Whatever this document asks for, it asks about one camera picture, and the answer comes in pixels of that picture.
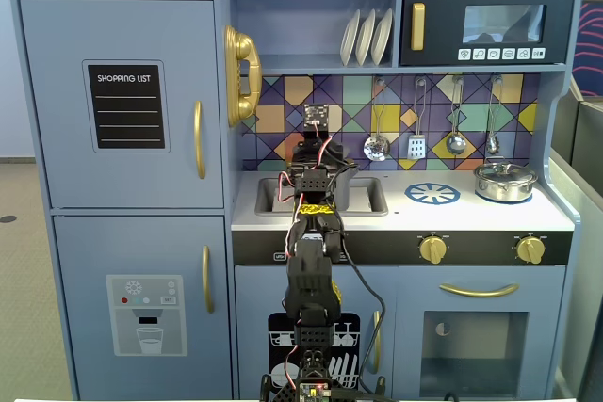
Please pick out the black floor disc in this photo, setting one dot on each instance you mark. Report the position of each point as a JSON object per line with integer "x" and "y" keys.
{"x": 7, "y": 219}

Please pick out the metal slotted spatula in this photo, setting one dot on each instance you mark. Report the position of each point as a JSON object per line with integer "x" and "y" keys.
{"x": 417, "y": 147}

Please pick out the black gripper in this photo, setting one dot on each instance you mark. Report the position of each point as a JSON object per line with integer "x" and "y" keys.
{"x": 315, "y": 152}

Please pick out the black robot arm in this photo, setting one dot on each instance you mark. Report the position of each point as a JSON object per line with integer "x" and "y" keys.
{"x": 308, "y": 279}

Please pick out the silver steel pot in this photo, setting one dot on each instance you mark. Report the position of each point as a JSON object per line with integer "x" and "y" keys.
{"x": 504, "y": 188}

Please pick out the gold toy telephone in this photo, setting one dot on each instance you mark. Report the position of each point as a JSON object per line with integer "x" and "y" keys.
{"x": 245, "y": 68}

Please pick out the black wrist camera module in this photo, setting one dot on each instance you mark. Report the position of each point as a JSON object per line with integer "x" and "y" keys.
{"x": 315, "y": 116}

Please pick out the black shopping list board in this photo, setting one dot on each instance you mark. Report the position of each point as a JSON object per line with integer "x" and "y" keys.
{"x": 126, "y": 107}

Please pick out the robot controller board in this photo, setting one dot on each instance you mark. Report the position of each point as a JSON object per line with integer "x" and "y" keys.
{"x": 314, "y": 391}

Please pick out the blue oven door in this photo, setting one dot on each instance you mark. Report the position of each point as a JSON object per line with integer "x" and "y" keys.
{"x": 410, "y": 289}

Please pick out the gray toy plate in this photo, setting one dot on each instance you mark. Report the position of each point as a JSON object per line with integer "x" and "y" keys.
{"x": 381, "y": 37}
{"x": 365, "y": 37}
{"x": 348, "y": 39}

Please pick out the gray sink basin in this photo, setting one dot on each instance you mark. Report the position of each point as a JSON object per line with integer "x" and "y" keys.
{"x": 372, "y": 195}

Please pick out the blue dishwasher door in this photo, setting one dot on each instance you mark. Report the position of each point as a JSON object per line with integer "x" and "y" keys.
{"x": 254, "y": 289}

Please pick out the gray partition wall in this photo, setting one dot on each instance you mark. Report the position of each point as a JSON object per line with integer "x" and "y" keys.
{"x": 584, "y": 232}

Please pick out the gold stove knob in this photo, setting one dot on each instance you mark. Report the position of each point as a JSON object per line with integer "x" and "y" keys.
{"x": 432, "y": 250}
{"x": 531, "y": 250}

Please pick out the black microwave door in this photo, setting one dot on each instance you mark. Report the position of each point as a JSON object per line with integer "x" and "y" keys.
{"x": 443, "y": 20}

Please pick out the blue freezer door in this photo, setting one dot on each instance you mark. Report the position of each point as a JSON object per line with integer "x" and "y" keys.
{"x": 85, "y": 251}

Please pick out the metal spoon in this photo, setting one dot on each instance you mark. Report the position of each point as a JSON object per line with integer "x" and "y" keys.
{"x": 493, "y": 143}

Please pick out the metal skimmer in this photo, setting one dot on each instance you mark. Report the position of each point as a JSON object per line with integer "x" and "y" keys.
{"x": 377, "y": 148}

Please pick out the metal ladle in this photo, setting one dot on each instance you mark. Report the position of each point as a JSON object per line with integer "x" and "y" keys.
{"x": 455, "y": 144}

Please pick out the blue fridge door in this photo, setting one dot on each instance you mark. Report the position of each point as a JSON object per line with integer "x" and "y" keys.
{"x": 56, "y": 162}

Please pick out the blue burner decal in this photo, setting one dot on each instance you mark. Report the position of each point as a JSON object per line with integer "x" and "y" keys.
{"x": 432, "y": 194}

